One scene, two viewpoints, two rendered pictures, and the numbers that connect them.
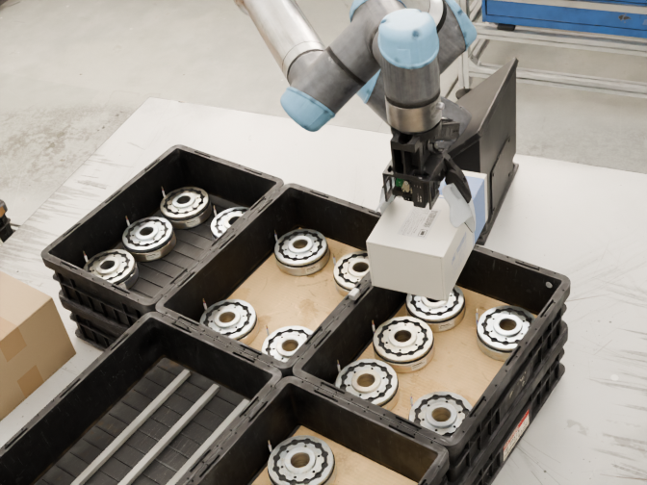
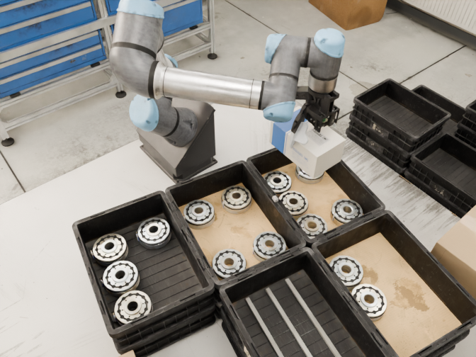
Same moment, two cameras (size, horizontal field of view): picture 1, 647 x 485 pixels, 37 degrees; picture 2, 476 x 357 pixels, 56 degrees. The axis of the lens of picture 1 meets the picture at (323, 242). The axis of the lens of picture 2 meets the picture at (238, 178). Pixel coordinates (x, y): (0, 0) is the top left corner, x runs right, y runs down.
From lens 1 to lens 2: 131 cm
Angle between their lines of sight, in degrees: 49
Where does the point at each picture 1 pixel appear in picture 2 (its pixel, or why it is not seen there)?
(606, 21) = (65, 66)
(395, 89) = (333, 71)
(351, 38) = (291, 61)
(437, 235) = (330, 135)
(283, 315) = (234, 241)
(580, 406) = not seen: hidden behind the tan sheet
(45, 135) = not seen: outside the picture
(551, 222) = (223, 137)
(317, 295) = (231, 222)
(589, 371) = not seen: hidden behind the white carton
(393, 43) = (339, 46)
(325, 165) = (101, 188)
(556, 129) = (71, 129)
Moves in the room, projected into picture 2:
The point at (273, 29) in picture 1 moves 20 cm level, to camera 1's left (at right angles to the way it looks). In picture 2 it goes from (222, 86) to (188, 138)
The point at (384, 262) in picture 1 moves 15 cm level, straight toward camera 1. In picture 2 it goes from (321, 161) to (372, 178)
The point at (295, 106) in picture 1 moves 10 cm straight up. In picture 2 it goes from (287, 110) to (291, 76)
